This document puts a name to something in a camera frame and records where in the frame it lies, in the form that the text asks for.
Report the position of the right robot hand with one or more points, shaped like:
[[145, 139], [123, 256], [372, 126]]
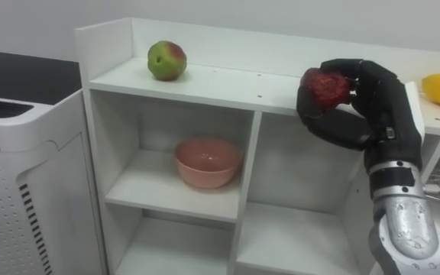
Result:
[[380, 110]]

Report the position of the red fruit soft toy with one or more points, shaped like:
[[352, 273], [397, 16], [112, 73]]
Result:
[[327, 88]]

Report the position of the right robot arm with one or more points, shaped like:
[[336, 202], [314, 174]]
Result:
[[407, 221]]

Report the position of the white shelf unit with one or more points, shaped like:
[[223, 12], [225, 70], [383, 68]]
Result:
[[212, 153]]

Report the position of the pink bowl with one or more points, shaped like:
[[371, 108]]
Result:
[[207, 162]]

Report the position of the green apple soft toy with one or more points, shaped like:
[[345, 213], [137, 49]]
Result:
[[166, 60]]

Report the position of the white air purifier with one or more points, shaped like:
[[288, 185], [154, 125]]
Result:
[[25, 187]]

